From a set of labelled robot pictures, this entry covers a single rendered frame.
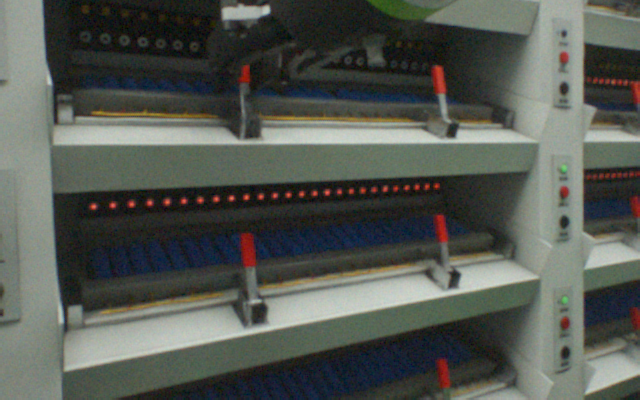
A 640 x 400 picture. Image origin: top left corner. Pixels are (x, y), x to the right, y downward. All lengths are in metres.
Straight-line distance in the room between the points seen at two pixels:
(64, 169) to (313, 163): 0.24
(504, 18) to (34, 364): 0.66
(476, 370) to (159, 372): 0.48
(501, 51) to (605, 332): 0.53
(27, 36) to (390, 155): 0.38
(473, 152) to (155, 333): 0.44
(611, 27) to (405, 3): 0.67
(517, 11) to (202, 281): 0.54
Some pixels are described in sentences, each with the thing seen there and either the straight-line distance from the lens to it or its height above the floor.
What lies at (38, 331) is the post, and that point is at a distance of 0.51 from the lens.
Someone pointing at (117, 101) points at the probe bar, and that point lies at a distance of 0.56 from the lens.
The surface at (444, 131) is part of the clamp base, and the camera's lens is 0.67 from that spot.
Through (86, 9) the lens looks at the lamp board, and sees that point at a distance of 0.66.
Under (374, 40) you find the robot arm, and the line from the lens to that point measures 0.34.
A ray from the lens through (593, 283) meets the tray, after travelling 0.93.
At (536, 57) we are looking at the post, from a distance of 0.81.
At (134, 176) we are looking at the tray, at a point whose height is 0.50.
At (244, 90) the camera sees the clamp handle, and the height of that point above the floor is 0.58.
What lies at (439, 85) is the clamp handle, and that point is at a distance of 0.69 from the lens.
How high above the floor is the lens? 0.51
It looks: 3 degrees down
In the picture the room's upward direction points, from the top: 1 degrees counter-clockwise
